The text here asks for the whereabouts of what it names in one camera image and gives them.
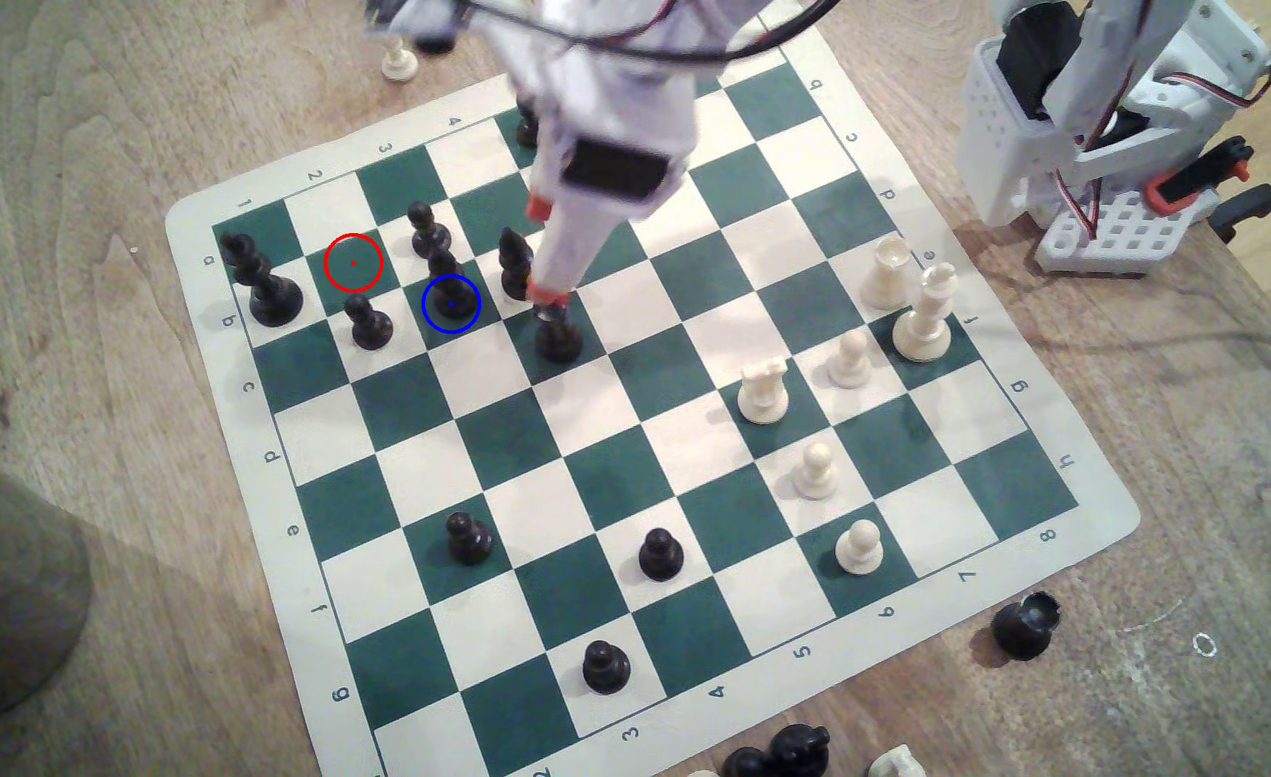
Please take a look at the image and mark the red black table clamp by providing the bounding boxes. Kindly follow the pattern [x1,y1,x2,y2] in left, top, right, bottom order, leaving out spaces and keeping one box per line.
[1144,137,1257,218]

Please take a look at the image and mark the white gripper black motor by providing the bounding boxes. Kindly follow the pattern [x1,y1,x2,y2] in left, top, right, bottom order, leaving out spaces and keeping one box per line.
[484,16,703,306]

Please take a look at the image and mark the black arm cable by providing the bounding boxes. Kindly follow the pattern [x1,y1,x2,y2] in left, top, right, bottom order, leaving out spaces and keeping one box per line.
[452,0,844,62]

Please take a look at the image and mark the white perforated base plate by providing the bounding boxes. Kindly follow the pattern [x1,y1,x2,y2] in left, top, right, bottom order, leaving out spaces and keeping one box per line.
[1033,178,1179,278]

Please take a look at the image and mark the white chess piece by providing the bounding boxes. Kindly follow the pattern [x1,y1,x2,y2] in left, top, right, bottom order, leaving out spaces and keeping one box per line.
[867,745,929,777]

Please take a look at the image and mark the green white chess mat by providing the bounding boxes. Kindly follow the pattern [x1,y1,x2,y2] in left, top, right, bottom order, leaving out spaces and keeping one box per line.
[165,27,1142,777]

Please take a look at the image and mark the white chess knight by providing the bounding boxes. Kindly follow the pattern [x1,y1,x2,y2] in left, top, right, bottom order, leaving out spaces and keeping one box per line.
[737,357,792,427]

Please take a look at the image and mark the tall white chess king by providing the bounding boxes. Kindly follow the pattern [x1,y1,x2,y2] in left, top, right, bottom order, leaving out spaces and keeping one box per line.
[892,262,961,365]

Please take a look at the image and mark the black chess pawn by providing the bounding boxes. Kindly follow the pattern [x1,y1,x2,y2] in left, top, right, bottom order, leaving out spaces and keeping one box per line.
[407,201,454,259]
[426,248,478,324]
[344,294,396,352]
[534,302,586,366]
[446,512,496,568]
[581,640,633,696]
[637,527,687,583]

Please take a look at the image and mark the black chess rook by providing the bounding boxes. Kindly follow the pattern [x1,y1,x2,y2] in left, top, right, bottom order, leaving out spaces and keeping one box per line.
[990,590,1064,663]

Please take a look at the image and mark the grey conical stand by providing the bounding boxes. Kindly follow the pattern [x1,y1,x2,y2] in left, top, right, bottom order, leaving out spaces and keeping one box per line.
[0,437,94,731]

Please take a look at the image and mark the white chess pawn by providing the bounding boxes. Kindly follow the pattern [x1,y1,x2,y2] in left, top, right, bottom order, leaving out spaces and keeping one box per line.
[791,441,842,502]
[834,518,887,576]
[826,329,875,392]
[379,37,422,84]

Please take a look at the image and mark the white chess rook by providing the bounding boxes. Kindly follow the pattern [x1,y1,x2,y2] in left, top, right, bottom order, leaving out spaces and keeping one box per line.
[860,235,915,313]

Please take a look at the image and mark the black chess bishop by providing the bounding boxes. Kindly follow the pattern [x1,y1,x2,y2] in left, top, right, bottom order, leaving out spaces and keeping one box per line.
[497,227,537,302]

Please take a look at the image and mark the tall black chess king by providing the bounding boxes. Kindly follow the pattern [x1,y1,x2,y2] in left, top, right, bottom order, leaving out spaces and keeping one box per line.
[219,231,305,330]

